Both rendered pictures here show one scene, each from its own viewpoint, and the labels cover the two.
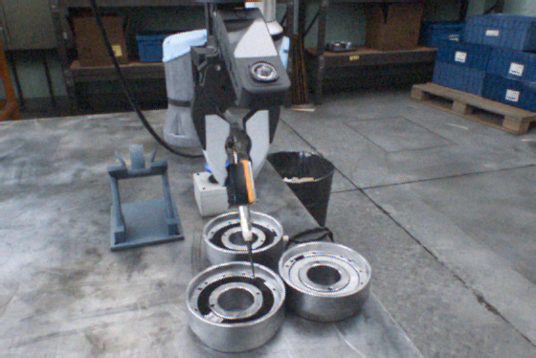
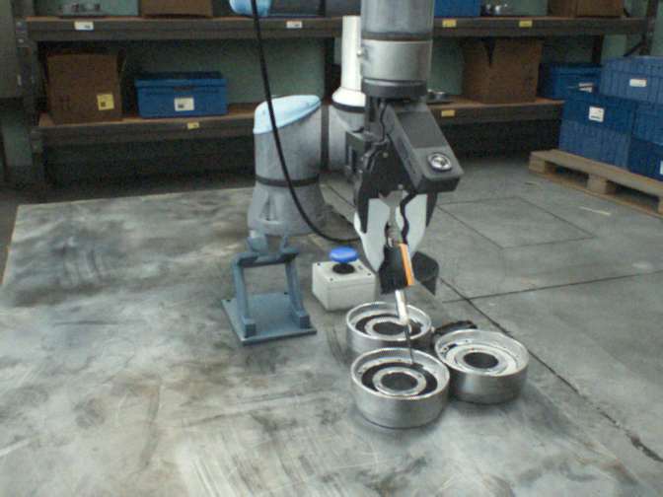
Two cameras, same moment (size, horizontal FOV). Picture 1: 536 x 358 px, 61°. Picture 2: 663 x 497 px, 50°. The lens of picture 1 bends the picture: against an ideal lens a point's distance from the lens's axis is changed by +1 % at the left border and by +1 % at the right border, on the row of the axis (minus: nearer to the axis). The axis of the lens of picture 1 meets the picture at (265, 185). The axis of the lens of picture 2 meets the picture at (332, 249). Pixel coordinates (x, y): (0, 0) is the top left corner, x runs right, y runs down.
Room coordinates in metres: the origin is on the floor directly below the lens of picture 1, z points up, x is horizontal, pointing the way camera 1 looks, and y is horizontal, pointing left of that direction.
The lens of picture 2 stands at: (-0.28, 0.14, 1.23)
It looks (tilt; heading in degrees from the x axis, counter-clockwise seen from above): 21 degrees down; 357
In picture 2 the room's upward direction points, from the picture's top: 1 degrees clockwise
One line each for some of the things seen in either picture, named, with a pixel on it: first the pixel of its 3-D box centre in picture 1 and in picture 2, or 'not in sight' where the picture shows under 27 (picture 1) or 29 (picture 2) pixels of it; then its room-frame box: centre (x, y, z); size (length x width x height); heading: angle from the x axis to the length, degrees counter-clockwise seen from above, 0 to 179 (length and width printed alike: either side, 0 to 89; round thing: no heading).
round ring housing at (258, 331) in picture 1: (235, 305); (399, 388); (0.38, 0.03, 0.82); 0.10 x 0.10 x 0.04
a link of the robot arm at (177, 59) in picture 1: (194, 63); (291, 134); (0.99, 0.15, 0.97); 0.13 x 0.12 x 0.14; 89
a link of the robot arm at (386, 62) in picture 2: not in sight; (392, 61); (0.49, 0.04, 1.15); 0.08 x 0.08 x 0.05
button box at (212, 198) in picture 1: (218, 189); (341, 281); (0.66, 0.08, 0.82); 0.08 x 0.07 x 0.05; 17
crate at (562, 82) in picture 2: (444, 33); (572, 81); (4.84, -1.84, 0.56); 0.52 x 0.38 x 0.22; 104
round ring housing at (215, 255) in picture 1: (243, 243); (388, 334); (0.50, 0.03, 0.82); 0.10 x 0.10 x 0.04
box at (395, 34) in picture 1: (391, 25); (498, 67); (4.65, -1.24, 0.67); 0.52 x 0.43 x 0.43; 107
